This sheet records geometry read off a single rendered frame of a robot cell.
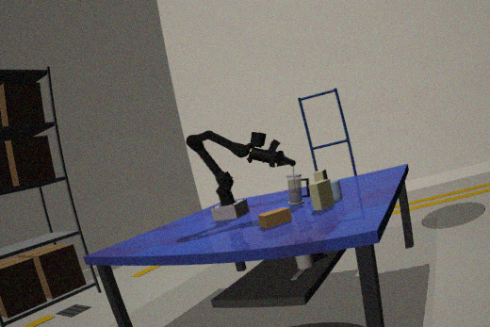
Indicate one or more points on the glass french press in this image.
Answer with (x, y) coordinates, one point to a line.
(294, 187)

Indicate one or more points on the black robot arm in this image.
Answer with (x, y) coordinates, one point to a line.
(224, 179)

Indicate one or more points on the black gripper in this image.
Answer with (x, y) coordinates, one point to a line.
(278, 157)

